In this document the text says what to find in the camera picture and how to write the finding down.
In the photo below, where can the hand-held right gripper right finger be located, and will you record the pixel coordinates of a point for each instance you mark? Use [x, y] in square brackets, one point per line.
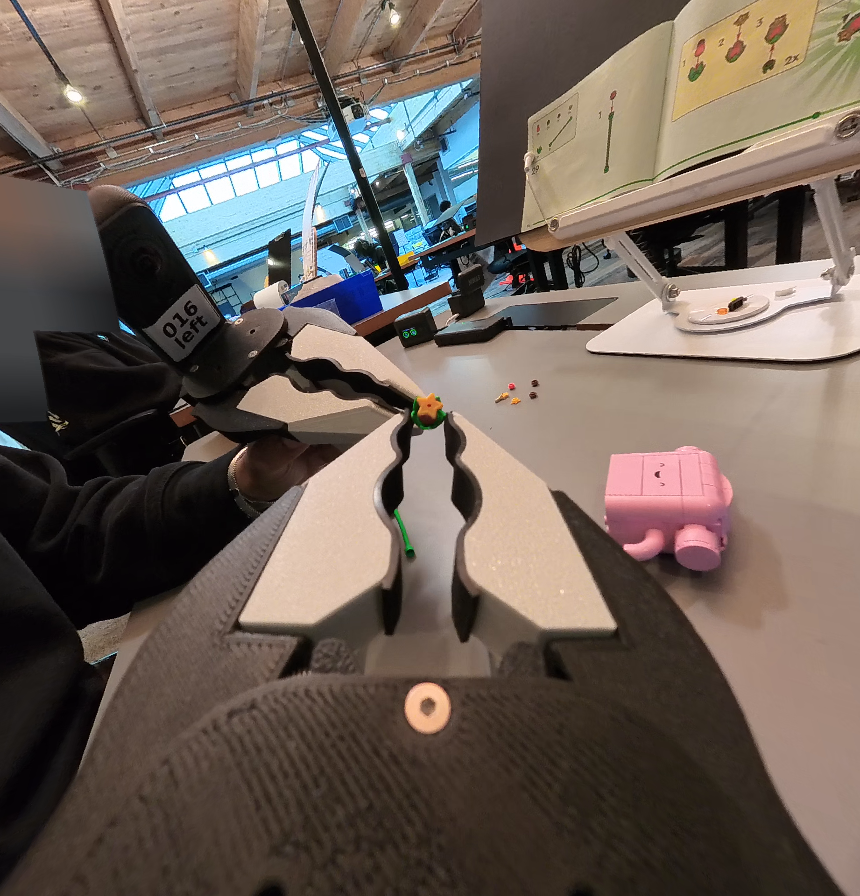
[542, 567]

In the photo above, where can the grey mesh watch band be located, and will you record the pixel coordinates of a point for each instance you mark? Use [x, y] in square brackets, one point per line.
[237, 483]

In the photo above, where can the black charging dock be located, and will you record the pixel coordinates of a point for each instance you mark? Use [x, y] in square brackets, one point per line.
[468, 290]

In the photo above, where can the open instruction booklet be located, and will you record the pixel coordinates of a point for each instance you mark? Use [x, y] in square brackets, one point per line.
[682, 105]

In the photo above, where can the pink brick figure pot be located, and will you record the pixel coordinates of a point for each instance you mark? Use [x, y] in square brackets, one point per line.
[664, 504]

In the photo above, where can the small black orange brick piece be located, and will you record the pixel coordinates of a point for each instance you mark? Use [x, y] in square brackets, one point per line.
[735, 304]

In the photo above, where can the black power bank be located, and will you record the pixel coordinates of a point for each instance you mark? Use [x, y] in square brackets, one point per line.
[414, 329]

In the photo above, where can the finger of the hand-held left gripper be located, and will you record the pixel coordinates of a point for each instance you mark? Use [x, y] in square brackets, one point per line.
[346, 357]
[318, 413]

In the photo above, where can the green flower stem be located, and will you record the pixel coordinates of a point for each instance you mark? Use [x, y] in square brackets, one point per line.
[404, 535]

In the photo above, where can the white book stand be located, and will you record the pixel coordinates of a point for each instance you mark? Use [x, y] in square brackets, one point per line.
[752, 336]

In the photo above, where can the black jacket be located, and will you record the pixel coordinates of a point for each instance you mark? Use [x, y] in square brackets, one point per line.
[24, 665]

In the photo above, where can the flat black box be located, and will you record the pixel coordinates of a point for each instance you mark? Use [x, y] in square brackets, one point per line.
[472, 330]

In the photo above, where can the white paper roll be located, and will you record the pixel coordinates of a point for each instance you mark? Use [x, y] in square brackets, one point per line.
[270, 294]

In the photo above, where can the person's left hand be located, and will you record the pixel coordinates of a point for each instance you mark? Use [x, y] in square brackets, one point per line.
[283, 469]

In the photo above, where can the person's left forearm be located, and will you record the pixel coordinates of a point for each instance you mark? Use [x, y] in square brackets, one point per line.
[122, 518]

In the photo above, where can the wooden table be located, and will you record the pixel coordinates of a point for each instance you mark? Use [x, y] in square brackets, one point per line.
[402, 308]

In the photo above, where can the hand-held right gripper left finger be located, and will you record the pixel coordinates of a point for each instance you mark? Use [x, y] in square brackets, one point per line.
[318, 560]

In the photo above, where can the blue parts bin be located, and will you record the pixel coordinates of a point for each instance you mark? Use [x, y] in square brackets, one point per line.
[353, 294]

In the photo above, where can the black ceiling pole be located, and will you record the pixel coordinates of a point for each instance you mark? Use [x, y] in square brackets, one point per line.
[346, 140]

